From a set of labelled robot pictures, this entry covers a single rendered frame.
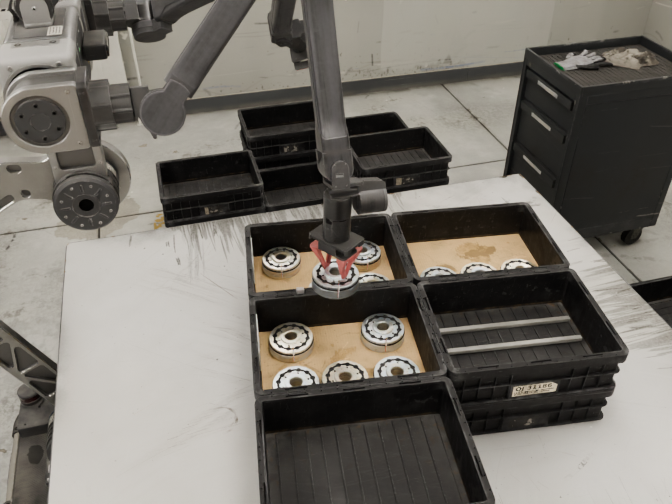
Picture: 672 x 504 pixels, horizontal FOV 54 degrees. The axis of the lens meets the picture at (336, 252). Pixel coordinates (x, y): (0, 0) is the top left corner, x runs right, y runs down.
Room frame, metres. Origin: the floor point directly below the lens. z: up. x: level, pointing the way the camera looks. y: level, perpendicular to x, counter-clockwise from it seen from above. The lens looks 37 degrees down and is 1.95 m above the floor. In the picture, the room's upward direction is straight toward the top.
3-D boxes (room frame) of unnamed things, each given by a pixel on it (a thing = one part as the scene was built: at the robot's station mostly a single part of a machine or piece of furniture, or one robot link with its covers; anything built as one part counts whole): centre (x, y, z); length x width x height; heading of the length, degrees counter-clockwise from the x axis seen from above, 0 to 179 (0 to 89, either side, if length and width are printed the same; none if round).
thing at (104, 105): (1.08, 0.40, 1.45); 0.09 x 0.08 x 0.12; 16
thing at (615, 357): (1.10, -0.41, 0.92); 0.40 x 0.30 x 0.02; 98
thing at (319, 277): (1.11, 0.00, 1.04); 0.10 x 0.10 x 0.01
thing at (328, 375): (0.97, -0.02, 0.86); 0.10 x 0.10 x 0.01
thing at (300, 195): (2.41, 0.13, 0.31); 0.40 x 0.30 x 0.34; 106
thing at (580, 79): (2.72, -1.19, 0.45); 0.60 x 0.45 x 0.90; 106
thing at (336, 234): (1.11, 0.00, 1.16); 0.10 x 0.07 x 0.07; 51
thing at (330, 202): (1.11, -0.01, 1.22); 0.07 x 0.06 x 0.07; 105
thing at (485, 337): (1.10, -0.41, 0.87); 0.40 x 0.30 x 0.11; 98
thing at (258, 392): (1.04, -0.01, 0.92); 0.40 x 0.30 x 0.02; 98
